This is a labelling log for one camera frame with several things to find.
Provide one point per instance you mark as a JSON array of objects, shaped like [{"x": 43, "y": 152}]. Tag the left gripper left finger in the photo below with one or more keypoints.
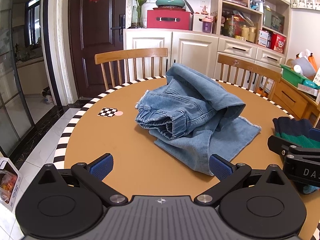
[{"x": 91, "y": 177}]

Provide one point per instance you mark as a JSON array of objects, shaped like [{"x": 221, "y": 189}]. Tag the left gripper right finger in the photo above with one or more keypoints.
[{"x": 231, "y": 177}]

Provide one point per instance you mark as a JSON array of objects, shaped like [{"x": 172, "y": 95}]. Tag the blue denim jeans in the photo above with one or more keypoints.
[{"x": 194, "y": 117}]

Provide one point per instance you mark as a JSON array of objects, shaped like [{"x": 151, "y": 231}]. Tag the green navy folded sweater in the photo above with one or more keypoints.
[{"x": 295, "y": 131}]

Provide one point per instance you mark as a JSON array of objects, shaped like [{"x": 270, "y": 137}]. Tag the wooden sideboard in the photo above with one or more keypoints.
[{"x": 297, "y": 103}]

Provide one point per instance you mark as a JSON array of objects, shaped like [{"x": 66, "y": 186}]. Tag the checkered marker sticker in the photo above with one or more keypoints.
[{"x": 110, "y": 112}]

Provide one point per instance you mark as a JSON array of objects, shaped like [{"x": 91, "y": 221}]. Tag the green plastic bin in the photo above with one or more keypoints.
[{"x": 295, "y": 79}]

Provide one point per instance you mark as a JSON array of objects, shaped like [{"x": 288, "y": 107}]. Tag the left wooden chair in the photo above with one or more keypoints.
[{"x": 123, "y": 63}]

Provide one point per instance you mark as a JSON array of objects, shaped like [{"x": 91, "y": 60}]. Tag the red snack box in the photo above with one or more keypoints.
[{"x": 278, "y": 42}]

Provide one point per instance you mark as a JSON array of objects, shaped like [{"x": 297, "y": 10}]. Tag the white cabinet with shelves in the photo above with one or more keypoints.
[{"x": 200, "y": 51}]

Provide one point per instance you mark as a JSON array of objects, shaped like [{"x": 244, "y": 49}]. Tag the green leaf plant vase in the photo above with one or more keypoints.
[{"x": 138, "y": 3}]

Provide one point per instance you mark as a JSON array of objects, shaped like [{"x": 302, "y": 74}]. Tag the red storage box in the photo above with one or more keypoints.
[{"x": 169, "y": 19}]

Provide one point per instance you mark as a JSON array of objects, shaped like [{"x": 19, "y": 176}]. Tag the dark brown door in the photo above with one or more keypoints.
[{"x": 94, "y": 27}]

